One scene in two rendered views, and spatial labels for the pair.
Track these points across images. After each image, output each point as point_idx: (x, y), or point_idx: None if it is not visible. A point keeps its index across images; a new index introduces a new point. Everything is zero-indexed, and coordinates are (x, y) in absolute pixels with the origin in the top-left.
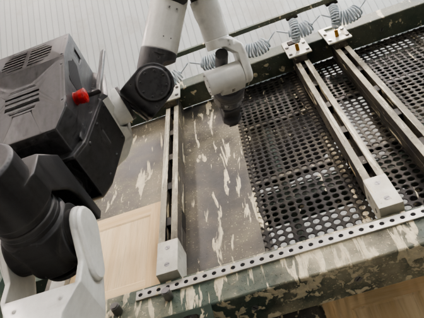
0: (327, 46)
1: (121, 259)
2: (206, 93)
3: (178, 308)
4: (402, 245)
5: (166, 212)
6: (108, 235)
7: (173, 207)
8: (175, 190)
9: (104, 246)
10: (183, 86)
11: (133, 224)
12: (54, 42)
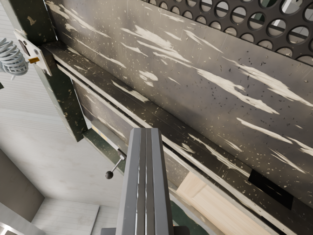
0: None
1: (252, 229)
2: (31, 1)
3: None
4: None
5: (250, 211)
6: (204, 201)
7: (250, 205)
8: (213, 175)
9: (216, 212)
10: (22, 32)
11: (210, 190)
12: None
